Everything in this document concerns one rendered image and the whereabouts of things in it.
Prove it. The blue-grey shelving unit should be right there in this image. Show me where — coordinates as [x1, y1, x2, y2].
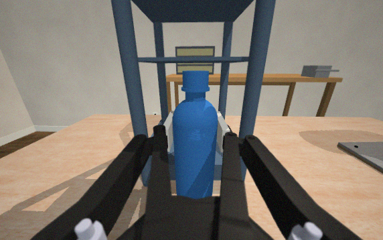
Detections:
[111, 0, 276, 138]

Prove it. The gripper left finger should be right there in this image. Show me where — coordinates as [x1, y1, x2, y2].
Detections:
[30, 111, 176, 240]

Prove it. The blue bottle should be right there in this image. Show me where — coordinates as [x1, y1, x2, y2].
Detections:
[173, 70, 218, 198]

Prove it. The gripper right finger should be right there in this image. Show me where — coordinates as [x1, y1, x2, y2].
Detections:
[217, 111, 363, 240]

